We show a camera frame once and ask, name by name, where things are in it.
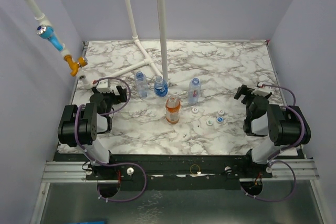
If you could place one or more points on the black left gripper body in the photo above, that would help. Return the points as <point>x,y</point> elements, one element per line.
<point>110,97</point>

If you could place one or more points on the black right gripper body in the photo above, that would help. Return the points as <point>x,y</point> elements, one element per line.
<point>247,95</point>

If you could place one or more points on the clear blue-tinted plastic bottle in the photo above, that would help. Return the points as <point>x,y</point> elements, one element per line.
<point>141,84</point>

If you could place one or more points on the white red-mark bottle cap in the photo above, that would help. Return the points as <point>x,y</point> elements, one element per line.
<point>195,110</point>

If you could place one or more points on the blue label Pocari bottle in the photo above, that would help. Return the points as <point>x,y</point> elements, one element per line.
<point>160,87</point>

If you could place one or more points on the orange tea bottle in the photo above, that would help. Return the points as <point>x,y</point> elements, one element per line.
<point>172,107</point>

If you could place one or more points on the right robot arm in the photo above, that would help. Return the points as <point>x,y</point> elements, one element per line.
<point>284,127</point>

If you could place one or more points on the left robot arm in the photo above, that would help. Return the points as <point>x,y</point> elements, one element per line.
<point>80,125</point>

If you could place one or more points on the yellow plastic faucet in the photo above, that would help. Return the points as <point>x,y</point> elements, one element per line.
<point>75,65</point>

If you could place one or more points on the blue plastic faucet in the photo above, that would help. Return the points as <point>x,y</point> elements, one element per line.
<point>47,33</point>

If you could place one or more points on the blue object at bottom edge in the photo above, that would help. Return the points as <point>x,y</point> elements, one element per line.
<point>97,222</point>

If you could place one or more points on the white vertical pole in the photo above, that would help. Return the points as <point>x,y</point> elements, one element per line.
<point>163,39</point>

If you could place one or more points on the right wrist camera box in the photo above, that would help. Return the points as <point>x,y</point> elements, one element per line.
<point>262,89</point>

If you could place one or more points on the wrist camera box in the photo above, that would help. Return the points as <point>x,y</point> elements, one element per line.
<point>103,86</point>
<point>262,89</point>

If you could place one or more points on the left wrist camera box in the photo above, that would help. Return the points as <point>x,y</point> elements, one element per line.
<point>103,86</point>

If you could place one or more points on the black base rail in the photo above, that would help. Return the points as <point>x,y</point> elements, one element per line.
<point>130,172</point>

